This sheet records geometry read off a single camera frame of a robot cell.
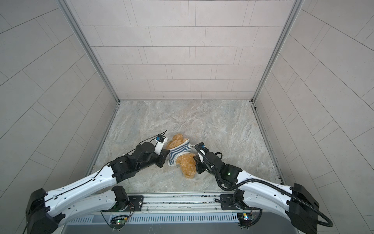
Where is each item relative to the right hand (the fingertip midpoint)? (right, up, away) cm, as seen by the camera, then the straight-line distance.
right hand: (193, 160), depth 77 cm
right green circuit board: (+25, -25, -9) cm, 36 cm away
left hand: (-11, +5, -3) cm, 12 cm away
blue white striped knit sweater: (-5, +6, 0) cm, 8 cm away
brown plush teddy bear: (-3, 0, -2) cm, 4 cm away
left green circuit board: (-34, -24, -12) cm, 43 cm away
